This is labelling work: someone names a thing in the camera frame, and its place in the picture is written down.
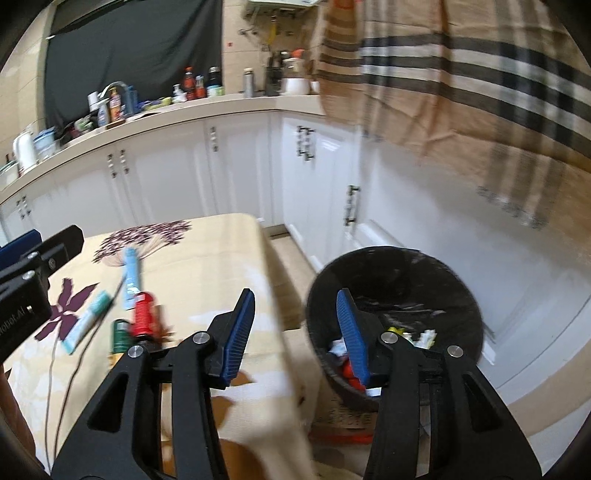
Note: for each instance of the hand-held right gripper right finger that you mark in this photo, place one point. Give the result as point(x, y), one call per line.
point(353, 337)

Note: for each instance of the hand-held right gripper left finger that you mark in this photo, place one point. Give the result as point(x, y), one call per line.
point(240, 337)

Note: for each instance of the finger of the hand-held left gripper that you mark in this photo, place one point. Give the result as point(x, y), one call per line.
point(18, 247)
point(60, 247)

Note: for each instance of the yellow wrapper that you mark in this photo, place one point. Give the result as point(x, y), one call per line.
point(395, 330)

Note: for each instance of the black trash bin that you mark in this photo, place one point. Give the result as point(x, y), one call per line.
point(415, 286)

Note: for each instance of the person's left forearm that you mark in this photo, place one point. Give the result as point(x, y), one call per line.
point(14, 415)

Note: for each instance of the red plastic wrapper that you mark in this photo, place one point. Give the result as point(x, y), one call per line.
point(347, 369)

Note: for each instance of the white tube with teal cap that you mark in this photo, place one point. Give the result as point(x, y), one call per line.
point(85, 323)

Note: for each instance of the stack of bowls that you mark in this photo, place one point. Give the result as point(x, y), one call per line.
point(7, 170)

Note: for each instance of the blue stick sachet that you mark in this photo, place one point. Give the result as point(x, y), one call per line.
point(131, 277)

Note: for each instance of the white electric kettle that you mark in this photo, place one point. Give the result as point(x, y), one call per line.
point(24, 152)

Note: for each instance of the small red bottle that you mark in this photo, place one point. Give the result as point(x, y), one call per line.
point(144, 316)

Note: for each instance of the clear filter pitcher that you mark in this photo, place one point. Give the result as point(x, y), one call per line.
point(46, 145)

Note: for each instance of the small green bottle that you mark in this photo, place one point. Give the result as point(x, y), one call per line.
point(121, 337)

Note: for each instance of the white kitchen cabinet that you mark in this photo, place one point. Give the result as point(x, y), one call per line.
point(175, 175)

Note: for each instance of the white plastic bottle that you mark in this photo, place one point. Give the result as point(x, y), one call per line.
point(102, 117)

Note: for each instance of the orange label soap bottle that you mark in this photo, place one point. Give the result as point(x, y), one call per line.
point(115, 108)

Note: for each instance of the chrome faucet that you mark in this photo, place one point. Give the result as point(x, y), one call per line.
point(117, 84)

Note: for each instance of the white pump bottle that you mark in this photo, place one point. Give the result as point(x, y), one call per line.
point(178, 94)

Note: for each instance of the red cap drink bottle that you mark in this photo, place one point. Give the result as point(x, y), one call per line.
point(188, 85)

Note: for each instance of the dark window curtain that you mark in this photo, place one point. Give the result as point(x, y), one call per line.
point(138, 46)

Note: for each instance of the dark jar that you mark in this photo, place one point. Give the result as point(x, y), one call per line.
point(214, 83)

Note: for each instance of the steel thermos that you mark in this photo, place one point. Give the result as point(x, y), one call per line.
point(248, 85)

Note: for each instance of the white blender jug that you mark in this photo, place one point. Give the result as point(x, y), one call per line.
point(295, 85)

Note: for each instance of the plaid beige cloth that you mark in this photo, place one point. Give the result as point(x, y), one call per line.
point(438, 92)

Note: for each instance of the black knife block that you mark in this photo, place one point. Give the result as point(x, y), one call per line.
point(273, 78)

